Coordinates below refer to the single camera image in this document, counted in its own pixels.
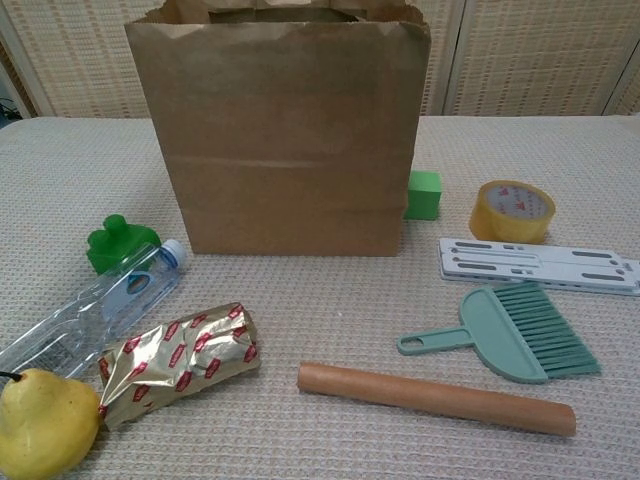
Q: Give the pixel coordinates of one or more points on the gold foil snack packet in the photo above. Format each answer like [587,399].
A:
[190,350]

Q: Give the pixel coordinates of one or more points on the wooden rolling pin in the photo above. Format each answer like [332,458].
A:
[425,397]

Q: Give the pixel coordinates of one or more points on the beige woven tablecloth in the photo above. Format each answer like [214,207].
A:
[300,310]

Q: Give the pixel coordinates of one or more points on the brown paper bag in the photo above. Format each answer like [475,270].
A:
[280,150]

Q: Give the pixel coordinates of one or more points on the woven folding screen panel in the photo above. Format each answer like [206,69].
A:
[440,60]
[631,95]
[540,55]
[75,60]

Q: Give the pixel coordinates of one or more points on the green toy building brick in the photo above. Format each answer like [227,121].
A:
[107,255]

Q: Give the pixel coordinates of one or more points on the clear plastic water bottle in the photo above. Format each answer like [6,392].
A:
[100,300]

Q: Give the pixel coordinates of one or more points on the green foam cube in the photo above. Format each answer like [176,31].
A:
[422,197]

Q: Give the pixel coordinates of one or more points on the yellow pear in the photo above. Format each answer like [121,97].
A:
[45,430]

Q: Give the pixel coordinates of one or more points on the white folding laptop stand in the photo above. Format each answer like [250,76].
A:
[550,261]

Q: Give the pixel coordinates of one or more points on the teal dustpan brush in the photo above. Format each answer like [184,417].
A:
[480,330]

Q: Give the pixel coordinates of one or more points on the teal hand brush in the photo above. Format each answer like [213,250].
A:
[545,335]

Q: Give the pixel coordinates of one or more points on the clear packing tape roll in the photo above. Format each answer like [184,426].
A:
[500,225]

